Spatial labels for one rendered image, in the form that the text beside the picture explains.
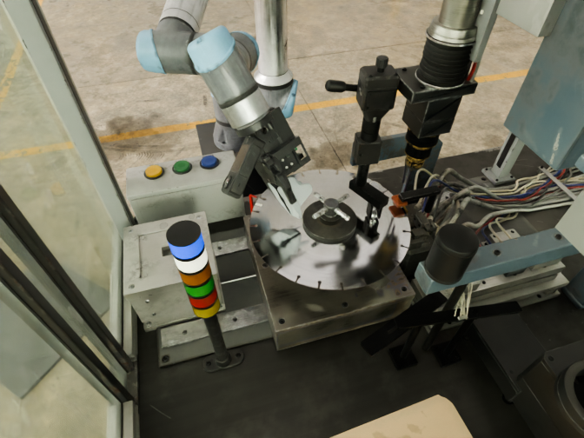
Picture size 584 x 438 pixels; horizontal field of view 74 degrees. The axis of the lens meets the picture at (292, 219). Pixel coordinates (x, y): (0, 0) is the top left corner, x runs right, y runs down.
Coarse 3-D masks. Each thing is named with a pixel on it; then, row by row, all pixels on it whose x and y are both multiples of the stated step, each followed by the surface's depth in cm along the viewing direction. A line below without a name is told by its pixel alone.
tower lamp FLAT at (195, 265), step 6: (204, 246) 54; (204, 252) 54; (174, 258) 53; (198, 258) 53; (204, 258) 54; (180, 264) 53; (186, 264) 53; (192, 264) 53; (198, 264) 54; (204, 264) 55; (180, 270) 54; (186, 270) 54; (192, 270) 54; (198, 270) 54
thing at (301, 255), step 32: (320, 192) 86; (352, 192) 86; (256, 224) 80; (288, 224) 80; (384, 224) 80; (288, 256) 74; (320, 256) 74; (352, 256) 74; (384, 256) 74; (320, 288) 70; (352, 288) 70
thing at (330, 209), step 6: (318, 198) 79; (324, 198) 78; (330, 198) 77; (342, 198) 78; (324, 204) 77; (330, 204) 76; (336, 204) 76; (324, 210) 76; (330, 210) 76; (336, 210) 76; (312, 216) 75; (318, 216) 75; (330, 216) 78; (342, 216) 75; (348, 216) 75
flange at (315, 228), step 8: (312, 208) 82; (320, 208) 82; (344, 208) 82; (304, 216) 80; (320, 216) 78; (336, 216) 78; (352, 216) 80; (304, 224) 79; (312, 224) 79; (320, 224) 78; (328, 224) 78; (336, 224) 78; (344, 224) 79; (352, 224) 79; (312, 232) 77; (320, 232) 77; (328, 232) 77; (336, 232) 77; (344, 232) 77; (352, 232) 78; (328, 240) 77; (336, 240) 77
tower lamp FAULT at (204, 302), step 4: (212, 292) 60; (216, 292) 62; (208, 296) 60; (212, 296) 61; (216, 296) 62; (192, 300) 60; (196, 300) 59; (200, 300) 59; (204, 300) 60; (208, 300) 60; (212, 300) 61; (192, 304) 61; (196, 304) 60; (200, 304) 60; (204, 304) 61; (208, 304) 61; (212, 304) 62; (196, 308) 61; (200, 308) 61; (204, 308) 61
